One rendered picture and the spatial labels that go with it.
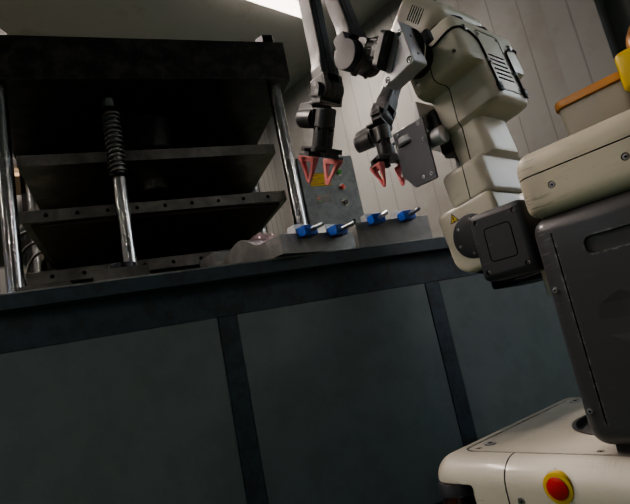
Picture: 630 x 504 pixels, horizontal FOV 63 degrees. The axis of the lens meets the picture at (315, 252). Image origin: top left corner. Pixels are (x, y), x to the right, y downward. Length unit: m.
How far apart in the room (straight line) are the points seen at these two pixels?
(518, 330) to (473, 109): 0.78
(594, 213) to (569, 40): 3.11
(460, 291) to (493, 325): 0.15
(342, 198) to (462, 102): 1.35
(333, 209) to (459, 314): 1.09
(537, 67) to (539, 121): 0.39
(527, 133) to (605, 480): 3.43
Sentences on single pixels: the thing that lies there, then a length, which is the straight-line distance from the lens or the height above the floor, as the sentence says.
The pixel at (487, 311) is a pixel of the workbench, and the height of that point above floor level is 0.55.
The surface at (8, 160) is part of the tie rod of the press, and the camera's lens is 2.34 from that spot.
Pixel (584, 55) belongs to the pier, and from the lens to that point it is 3.94.
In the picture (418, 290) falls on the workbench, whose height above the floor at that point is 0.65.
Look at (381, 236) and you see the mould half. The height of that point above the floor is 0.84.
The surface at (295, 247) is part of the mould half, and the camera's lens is 1.37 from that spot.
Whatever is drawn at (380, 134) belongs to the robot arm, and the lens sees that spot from 1.72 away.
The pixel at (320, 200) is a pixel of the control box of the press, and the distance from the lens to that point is 2.53.
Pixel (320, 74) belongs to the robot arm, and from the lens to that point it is 1.45.
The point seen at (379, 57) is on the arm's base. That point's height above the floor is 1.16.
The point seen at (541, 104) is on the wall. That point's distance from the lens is 4.20.
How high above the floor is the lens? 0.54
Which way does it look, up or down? 11 degrees up
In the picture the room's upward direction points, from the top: 11 degrees counter-clockwise
